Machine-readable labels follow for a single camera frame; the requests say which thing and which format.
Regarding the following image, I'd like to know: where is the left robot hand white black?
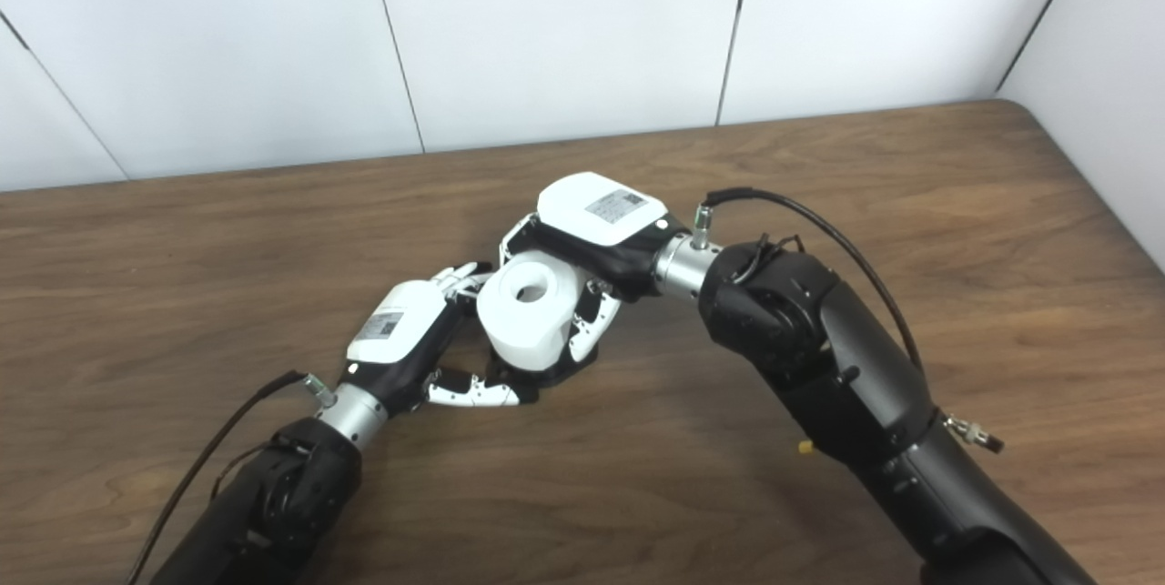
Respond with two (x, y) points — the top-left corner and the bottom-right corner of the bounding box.
(344, 261), (538, 415)

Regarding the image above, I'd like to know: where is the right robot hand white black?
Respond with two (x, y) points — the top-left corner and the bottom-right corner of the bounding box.
(497, 171), (693, 368)

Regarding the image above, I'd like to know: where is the round white piece with holes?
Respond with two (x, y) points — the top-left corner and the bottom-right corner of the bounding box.
(476, 250), (583, 373)

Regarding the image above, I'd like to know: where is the thin black right arm wire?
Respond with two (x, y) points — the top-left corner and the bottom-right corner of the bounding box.
(737, 233), (806, 281)

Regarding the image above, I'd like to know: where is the thin black arm wire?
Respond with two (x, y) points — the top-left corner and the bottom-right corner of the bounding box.
(737, 233), (806, 281)
(209, 439), (301, 504)

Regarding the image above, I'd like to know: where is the thin black left arm wire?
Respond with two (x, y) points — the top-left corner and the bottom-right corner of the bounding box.
(209, 439), (301, 504)

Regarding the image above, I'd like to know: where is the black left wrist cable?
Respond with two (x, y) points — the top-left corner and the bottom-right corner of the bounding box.
(126, 370), (338, 585)

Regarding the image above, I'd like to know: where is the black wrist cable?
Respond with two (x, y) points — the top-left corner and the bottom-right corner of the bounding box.
(692, 187), (925, 377)
(126, 370), (338, 585)

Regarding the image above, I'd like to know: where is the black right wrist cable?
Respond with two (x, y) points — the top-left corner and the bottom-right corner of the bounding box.
(692, 187), (925, 377)

